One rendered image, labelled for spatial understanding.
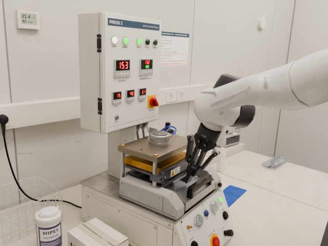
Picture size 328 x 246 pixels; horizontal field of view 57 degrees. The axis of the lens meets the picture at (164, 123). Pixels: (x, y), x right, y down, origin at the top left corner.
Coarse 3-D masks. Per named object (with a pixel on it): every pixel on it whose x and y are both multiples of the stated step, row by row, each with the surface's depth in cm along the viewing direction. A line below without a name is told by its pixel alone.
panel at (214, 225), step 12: (216, 192) 118; (204, 204) 110; (192, 216) 103; (204, 216) 108; (216, 216) 114; (228, 216) 120; (192, 228) 101; (204, 228) 106; (216, 228) 112; (228, 228) 118; (192, 240) 100; (204, 240) 104
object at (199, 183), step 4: (204, 176) 111; (208, 176) 111; (200, 180) 108; (204, 180) 108; (208, 180) 111; (192, 184) 104; (196, 184) 104; (200, 184) 106; (204, 184) 109; (188, 188) 102; (192, 188) 102; (196, 188) 104; (188, 192) 102; (192, 192) 102; (188, 196) 103; (192, 196) 102
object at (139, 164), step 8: (184, 152) 121; (128, 160) 112; (136, 160) 111; (144, 160) 111; (168, 160) 112; (176, 160) 112; (136, 168) 111; (144, 168) 108; (152, 168) 106; (160, 168) 104
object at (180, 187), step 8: (184, 176) 110; (176, 184) 106; (184, 184) 111; (208, 184) 114; (176, 192) 106; (184, 192) 107; (200, 192) 107; (208, 192) 113; (184, 200) 101; (192, 200) 103; (184, 208) 100
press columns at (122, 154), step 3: (192, 150) 122; (123, 153) 110; (192, 153) 122; (123, 156) 110; (123, 159) 110; (123, 162) 111; (153, 162) 101; (123, 165) 111; (153, 165) 102; (156, 165) 102; (123, 168) 111; (153, 168) 102; (156, 168) 102; (123, 171) 112; (153, 171) 102; (156, 171) 102; (120, 174) 112; (123, 174) 112; (153, 174) 102; (156, 174) 102; (120, 177) 113; (153, 183) 103; (156, 183) 103; (153, 186) 103
